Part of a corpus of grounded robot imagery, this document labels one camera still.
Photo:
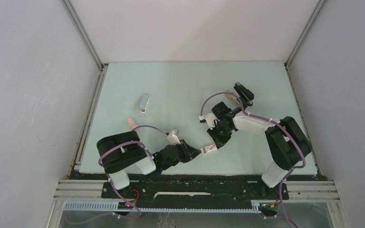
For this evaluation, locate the pink mini stapler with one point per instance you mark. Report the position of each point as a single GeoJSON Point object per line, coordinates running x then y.
{"type": "Point", "coordinates": [131, 123]}

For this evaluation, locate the light blue stapler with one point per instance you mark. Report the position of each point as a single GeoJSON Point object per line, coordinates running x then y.
{"type": "Point", "coordinates": [143, 104]}

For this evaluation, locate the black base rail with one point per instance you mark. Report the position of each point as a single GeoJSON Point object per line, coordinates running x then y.
{"type": "Point", "coordinates": [200, 191]}

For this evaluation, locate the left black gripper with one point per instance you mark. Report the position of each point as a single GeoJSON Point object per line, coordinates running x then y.
{"type": "Point", "coordinates": [189, 153]}

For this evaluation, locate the beige and black stapler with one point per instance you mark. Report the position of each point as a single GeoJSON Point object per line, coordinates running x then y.
{"type": "Point", "coordinates": [231, 97]}

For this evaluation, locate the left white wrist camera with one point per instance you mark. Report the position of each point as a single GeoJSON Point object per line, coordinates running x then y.
{"type": "Point", "coordinates": [172, 137]}

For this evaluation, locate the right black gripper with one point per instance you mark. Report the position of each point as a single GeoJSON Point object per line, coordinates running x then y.
{"type": "Point", "coordinates": [219, 142]}

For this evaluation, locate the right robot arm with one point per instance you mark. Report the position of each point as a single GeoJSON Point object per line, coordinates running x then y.
{"type": "Point", "coordinates": [287, 143]}

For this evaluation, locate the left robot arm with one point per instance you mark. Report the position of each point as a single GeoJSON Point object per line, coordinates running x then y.
{"type": "Point", "coordinates": [120, 151]}

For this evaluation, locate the white staple box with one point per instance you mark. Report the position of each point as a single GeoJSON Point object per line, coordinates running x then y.
{"type": "Point", "coordinates": [208, 149]}

